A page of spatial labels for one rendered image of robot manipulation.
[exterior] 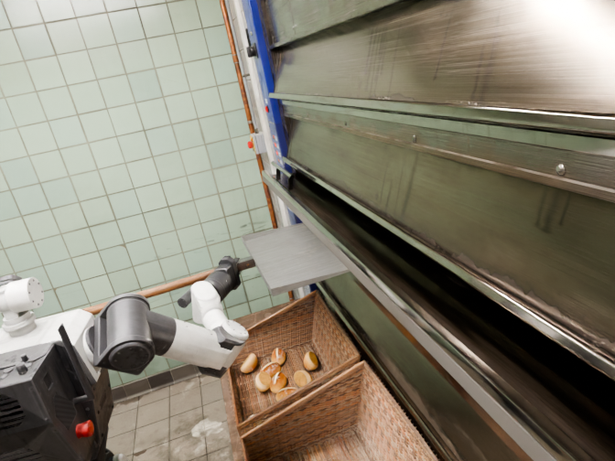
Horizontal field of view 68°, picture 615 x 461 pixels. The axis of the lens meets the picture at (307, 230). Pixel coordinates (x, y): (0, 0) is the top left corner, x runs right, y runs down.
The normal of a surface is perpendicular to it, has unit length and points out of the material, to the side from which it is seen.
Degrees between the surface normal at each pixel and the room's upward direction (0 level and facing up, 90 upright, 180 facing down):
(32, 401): 90
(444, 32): 69
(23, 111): 90
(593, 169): 90
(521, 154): 90
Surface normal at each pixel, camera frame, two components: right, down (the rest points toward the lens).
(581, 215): -0.95, -0.03
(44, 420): 0.15, 0.32
